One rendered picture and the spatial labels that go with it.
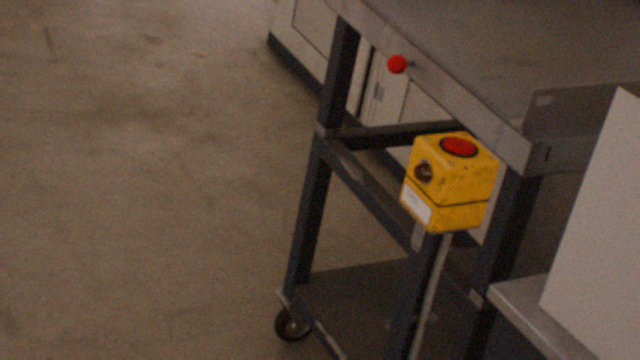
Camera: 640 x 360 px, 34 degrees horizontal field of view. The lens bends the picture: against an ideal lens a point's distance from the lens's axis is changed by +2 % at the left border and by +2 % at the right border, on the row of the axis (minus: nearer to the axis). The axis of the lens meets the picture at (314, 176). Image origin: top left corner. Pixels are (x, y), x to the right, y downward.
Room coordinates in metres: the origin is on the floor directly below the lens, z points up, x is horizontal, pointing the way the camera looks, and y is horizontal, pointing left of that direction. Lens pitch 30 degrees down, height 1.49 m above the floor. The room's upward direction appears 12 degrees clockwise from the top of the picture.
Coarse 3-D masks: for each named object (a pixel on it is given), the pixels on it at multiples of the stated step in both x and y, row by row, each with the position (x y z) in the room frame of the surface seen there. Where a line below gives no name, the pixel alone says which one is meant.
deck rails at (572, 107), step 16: (624, 80) 1.43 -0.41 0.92; (560, 96) 1.37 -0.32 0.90; (576, 96) 1.38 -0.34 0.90; (592, 96) 1.40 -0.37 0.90; (608, 96) 1.42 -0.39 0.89; (528, 112) 1.34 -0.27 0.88; (544, 112) 1.36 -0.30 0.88; (560, 112) 1.37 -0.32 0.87; (576, 112) 1.39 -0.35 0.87; (592, 112) 1.41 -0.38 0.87; (608, 112) 1.42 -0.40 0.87; (528, 128) 1.35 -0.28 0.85; (544, 128) 1.36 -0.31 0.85; (560, 128) 1.37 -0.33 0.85; (576, 128) 1.39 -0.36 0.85
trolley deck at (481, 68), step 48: (336, 0) 1.80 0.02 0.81; (384, 0) 1.75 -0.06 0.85; (432, 0) 1.80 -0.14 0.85; (480, 0) 1.85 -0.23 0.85; (528, 0) 1.90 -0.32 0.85; (576, 0) 1.95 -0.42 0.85; (624, 0) 2.00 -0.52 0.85; (384, 48) 1.65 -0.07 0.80; (432, 48) 1.58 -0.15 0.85; (480, 48) 1.62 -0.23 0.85; (528, 48) 1.66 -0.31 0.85; (576, 48) 1.70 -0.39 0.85; (624, 48) 1.75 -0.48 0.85; (432, 96) 1.51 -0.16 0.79; (480, 96) 1.43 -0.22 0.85; (528, 96) 1.47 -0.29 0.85; (528, 144) 1.32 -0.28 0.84; (576, 144) 1.36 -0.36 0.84
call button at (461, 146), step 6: (450, 138) 1.16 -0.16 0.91; (456, 138) 1.16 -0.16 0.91; (462, 138) 1.17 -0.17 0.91; (444, 144) 1.15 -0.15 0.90; (450, 144) 1.14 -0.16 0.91; (456, 144) 1.15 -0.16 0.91; (462, 144) 1.15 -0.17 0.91; (468, 144) 1.15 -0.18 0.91; (450, 150) 1.13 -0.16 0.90; (456, 150) 1.13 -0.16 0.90; (462, 150) 1.14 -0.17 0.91; (468, 150) 1.14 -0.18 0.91; (474, 150) 1.15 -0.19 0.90
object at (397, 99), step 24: (384, 72) 2.76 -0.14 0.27; (384, 96) 2.74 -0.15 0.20; (408, 96) 2.65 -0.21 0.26; (384, 120) 2.72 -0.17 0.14; (408, 120) 2.63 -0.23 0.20; (432, 120) 2.54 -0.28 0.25; (480, 144) 2.37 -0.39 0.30; (504, 168) 2.28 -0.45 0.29; (456, 240) 2.37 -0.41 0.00; (480, 240) 2.28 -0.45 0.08
